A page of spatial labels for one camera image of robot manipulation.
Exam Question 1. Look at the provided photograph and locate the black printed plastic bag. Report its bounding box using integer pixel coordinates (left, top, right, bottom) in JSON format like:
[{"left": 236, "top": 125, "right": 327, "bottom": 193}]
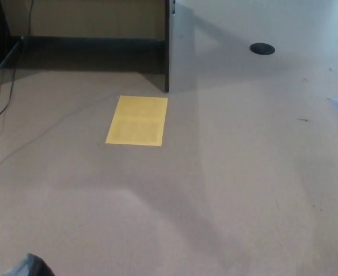
[{"left": 2, "top": 252, "right": 56, "bottom": 276}]

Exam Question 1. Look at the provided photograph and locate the yellow paper sheet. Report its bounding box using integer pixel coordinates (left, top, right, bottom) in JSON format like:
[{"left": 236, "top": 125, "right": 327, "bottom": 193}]
[{"left": 104, "top": 95, "right": 169, "bottom": 148}]

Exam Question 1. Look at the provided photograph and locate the round black floor cover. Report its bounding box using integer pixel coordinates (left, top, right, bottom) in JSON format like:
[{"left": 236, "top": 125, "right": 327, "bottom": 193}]
[{"left": 249, "top": 43, "right": 276, "bottom": 56}]

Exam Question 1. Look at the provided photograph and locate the thin grey floor cable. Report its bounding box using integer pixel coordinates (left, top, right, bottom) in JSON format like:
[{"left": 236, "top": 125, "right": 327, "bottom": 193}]
[{"left": 0, "top": 95, "right": 120, "bottom": 181}]

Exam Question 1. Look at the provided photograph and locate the thick black cable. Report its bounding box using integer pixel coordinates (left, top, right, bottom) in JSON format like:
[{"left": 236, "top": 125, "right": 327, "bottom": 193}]
[{"left": 0, "top": 0, "right": 35, "bottom": 133}]

